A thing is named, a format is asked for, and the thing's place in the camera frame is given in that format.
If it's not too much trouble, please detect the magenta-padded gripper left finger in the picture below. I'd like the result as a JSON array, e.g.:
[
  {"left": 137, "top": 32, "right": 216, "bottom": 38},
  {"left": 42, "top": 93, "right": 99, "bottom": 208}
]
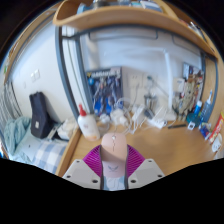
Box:
[{"left": 62, "top": 143, "right": 104, "bottom": 191}]

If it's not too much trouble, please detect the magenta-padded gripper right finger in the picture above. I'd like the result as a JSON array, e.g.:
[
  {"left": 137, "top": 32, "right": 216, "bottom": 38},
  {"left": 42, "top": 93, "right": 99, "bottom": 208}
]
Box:
[{"left": 124, "top": 143, "right": 166, "bottom": 191}]

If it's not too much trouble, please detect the pink computer mouse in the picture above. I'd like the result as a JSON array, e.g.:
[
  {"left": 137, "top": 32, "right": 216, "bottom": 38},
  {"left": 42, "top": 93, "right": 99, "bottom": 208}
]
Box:
[{"left": 99, "top": 132, "right": 129, "bottom": 179}]

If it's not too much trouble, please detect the bed with plaid sheet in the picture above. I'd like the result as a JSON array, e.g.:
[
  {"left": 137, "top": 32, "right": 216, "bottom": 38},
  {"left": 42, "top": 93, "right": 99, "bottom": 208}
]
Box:
[{"left": 13, "top": 126, "right": 74, "bottom": 175}]

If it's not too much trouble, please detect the white bottle with red cap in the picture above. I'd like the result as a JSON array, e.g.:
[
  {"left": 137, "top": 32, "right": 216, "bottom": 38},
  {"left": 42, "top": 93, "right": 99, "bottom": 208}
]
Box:
[{"left": 77, "top": 103, "right": 101, "bottom": 142}]

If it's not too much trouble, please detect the white power strip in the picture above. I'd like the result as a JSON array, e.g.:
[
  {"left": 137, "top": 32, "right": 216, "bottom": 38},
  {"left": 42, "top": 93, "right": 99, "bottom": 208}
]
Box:
[{"left": 146, "top": 116, "right": 168, "bottom": 130}]

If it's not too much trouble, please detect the black ruler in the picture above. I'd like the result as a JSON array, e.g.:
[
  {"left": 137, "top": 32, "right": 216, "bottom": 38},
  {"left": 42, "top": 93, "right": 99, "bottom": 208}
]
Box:
[{"left": 167, "top": 123, "right": 188, "bottom": 130}]

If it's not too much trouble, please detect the white charger block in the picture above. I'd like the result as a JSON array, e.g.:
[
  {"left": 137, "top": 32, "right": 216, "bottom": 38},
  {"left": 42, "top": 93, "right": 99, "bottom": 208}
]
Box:
[{"left": 131, "top": 105, "right": 145, "bottom": 123}]

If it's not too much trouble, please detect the black backpack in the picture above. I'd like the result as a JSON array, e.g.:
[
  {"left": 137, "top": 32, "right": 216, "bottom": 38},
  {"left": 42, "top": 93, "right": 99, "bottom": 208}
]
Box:
[{"left": 29, "top": 91, "right": 56, "bottom": 140}]

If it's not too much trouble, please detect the green round container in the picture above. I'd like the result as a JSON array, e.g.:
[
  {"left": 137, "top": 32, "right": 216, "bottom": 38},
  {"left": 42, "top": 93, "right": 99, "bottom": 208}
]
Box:
[{"left": 185, "top": 112, "right": 201, "bottom": 126}]

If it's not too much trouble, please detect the blue tissue pack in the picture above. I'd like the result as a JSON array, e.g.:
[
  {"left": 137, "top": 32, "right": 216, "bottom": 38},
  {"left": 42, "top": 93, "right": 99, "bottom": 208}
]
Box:
[{"left": 199, "top": 122, "right": 213, "bottom": 139}]

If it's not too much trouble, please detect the teal blanket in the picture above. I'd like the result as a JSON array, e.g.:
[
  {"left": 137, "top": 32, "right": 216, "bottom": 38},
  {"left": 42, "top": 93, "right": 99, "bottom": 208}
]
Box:
[{"left": 3, "top": 115, "right": 33, "bottom": 156}]

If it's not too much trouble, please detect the clear plastic cup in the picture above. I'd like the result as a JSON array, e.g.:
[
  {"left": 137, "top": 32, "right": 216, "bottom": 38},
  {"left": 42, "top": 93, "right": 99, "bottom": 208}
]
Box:
[{"left": 213, "top": 149, "right": 224, "bottom": 161}]

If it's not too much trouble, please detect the blue spray bottle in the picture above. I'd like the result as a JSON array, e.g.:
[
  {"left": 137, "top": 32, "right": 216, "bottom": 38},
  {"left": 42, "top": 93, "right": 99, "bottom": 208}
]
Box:
[{"left": 199, "top": 89, "right": 214, "bottom": 124}]

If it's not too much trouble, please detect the blue robot model box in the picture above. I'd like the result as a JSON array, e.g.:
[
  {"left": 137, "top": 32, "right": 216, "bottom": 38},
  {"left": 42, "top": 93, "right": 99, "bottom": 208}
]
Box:
[{"left": 85, "top": 66, "right": 124, "bottom": 117}]

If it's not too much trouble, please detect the white desk lamp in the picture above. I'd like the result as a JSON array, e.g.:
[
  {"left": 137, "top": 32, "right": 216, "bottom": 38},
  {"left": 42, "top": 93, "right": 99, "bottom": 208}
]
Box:
[{"left": 133, "top": 49, "right": 178, "bottom": 122}]

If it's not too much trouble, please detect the colourful poster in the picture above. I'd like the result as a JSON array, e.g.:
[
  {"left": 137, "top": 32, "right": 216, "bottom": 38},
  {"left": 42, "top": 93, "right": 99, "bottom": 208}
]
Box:
[{"left": 182, "top": 62, "right": 205, "bottom": 111}]

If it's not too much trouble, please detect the wooden shelf unit with items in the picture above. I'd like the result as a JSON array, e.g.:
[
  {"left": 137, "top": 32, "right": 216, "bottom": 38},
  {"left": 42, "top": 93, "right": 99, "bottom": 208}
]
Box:
[{"left": 53, "top": 0, "right": 218, "bottom": 58}]

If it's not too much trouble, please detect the grey metal frame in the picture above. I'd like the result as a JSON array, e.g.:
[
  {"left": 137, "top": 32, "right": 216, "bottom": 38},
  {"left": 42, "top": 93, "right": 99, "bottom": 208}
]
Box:
[{"left": 54, "top": 24, "right": 219, "bottom": 119}]

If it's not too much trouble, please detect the white wall switch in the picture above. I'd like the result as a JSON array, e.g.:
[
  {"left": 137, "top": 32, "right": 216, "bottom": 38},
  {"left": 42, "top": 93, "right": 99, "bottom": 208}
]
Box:
[{"left": 30, "top": 69, "right": 42, "bottom": 84}]

